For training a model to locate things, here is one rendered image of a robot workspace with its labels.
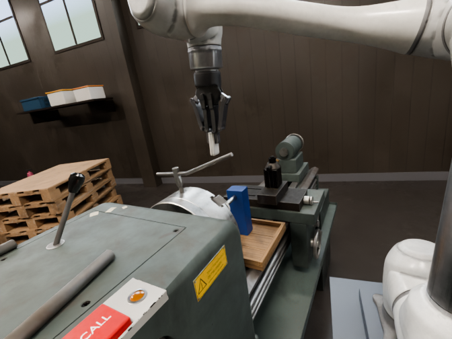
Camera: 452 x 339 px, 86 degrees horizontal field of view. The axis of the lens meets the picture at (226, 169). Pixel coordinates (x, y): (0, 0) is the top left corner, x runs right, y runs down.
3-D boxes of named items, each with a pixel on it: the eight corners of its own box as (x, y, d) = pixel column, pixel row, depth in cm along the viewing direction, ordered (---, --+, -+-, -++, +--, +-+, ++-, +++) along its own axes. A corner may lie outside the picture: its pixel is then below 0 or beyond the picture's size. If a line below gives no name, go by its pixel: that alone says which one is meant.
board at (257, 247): (263, 271, 92) (261, 262, 91) (188, 252, 111) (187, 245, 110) (286, 229, 117) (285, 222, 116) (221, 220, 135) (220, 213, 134)
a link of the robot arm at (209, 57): (200, 51, 71) (202, 73, 73) (180, 49, 64) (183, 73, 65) (227, 46, 66) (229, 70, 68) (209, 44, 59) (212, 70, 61)
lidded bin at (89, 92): (107, 97, 440) (103, 85, 433) (92, 99, 409) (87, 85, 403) (91, 101, 454) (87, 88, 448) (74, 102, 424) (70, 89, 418)
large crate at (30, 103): (62, 106, 487) (58, 95, 481) (42, 108, 451) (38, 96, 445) (44, 109, 507) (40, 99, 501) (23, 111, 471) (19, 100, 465)
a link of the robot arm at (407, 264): (440, 294, 74) (448, 231, 67) (469, 353, 58) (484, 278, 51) (377, 284, 80) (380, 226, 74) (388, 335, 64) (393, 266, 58)
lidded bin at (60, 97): (84, 102, 463) (80, 88, 456) (66, 103, 430) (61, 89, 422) (68, 105, 480) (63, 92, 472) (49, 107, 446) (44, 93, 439)
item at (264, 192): (276, 205, 120) (276, 196, 118) (257, 203, 125) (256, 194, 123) (288, 189, 136) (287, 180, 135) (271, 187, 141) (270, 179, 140)
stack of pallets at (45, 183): (76, 216, 395) (56, 164, 369) (126, 210, 389) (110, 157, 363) (7, 270, 276) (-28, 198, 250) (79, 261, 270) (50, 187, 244)
